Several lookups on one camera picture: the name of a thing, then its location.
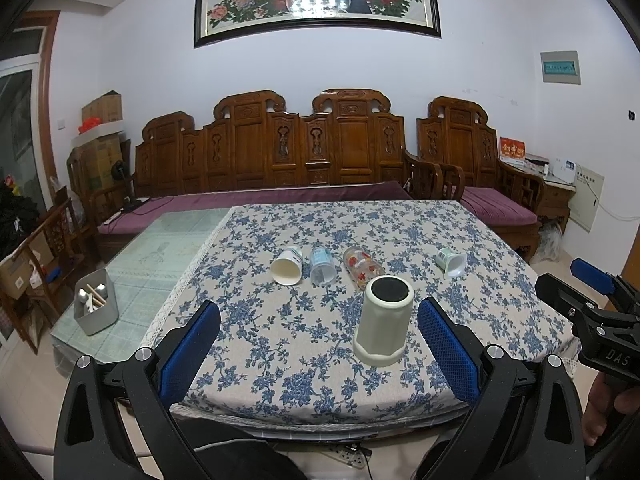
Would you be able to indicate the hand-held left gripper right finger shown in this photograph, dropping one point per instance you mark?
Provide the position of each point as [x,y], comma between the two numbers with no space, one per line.
[447,355]

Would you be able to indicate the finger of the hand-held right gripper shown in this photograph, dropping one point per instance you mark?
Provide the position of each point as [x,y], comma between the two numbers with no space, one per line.
[562,292]
[592,274]

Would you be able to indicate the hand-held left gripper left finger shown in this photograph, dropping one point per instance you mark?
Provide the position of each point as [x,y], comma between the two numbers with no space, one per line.
[192,347]

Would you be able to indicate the cream ceramic cup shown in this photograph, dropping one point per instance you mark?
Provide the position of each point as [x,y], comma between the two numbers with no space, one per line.
[382,325]

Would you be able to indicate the small white green cup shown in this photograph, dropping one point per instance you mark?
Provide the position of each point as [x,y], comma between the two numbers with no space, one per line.
[452,262]

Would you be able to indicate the white paper cup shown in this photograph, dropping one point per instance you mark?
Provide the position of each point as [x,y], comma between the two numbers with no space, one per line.
[287,270]

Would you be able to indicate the red-flowered glass cup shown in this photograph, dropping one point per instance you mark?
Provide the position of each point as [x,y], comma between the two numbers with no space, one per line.
[361,266]

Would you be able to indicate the clear blue-label plastic cup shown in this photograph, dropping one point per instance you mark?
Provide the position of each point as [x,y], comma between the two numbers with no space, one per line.
[322,267]

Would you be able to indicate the person's right hand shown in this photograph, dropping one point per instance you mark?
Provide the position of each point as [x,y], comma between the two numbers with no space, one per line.
[600,410]

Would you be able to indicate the clear plastic bag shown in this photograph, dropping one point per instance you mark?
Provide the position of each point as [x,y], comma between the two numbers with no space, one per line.
[551,240]

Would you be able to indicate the wooden side table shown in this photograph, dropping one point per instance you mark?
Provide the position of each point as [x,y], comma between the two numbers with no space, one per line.
[556,200]

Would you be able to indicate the grey cutlery holder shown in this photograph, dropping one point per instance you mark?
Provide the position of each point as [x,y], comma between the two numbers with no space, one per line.
[97,315]

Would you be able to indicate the wooden chopsticks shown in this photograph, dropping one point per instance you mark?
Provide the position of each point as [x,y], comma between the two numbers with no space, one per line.
[96,296]

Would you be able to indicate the short purple seat cushion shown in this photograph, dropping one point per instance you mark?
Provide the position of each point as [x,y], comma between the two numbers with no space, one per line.
[495,205]

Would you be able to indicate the blue floral tablecloth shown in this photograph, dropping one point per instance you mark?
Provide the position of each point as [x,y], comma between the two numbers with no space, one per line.
[300,320]

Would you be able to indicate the person's dark clothing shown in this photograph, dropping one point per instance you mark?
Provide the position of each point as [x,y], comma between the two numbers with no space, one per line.
[235,452]

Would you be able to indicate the white power strip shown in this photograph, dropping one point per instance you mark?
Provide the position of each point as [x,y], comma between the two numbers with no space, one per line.
[346,455]

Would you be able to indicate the red gift box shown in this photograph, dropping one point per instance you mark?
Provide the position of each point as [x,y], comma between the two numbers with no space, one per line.
[512,149]

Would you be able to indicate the long purple seat cushion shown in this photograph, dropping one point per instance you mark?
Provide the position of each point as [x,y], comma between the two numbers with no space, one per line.
[250,197]

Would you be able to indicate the wooden side chair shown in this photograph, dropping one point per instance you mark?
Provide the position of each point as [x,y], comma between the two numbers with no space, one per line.
[42,255]

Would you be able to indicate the carved wooden armchair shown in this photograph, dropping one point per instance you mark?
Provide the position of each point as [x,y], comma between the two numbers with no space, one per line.
[460,140]

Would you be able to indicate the black desk fan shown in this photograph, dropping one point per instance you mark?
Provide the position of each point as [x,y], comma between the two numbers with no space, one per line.
[119,171]

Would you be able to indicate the large cardboard box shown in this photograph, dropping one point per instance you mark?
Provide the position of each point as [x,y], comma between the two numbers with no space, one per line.
[102,162]

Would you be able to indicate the carved wooden sofa bench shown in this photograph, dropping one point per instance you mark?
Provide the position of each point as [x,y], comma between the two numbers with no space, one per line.
[260,150]

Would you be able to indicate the red plastic bag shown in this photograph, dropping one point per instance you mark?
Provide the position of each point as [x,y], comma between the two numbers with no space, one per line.
[90,124]

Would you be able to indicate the small cardboard box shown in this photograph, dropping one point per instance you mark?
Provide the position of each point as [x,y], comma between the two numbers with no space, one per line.
[102,107]

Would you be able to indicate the wood-framed door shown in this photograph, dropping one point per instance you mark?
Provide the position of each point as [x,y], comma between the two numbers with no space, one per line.
[27,110]

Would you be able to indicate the white wall cabinet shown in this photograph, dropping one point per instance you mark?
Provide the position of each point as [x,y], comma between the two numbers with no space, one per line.
[587,200]

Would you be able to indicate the wall electrical panel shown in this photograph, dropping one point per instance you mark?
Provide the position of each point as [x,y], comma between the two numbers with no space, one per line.
[561,67]

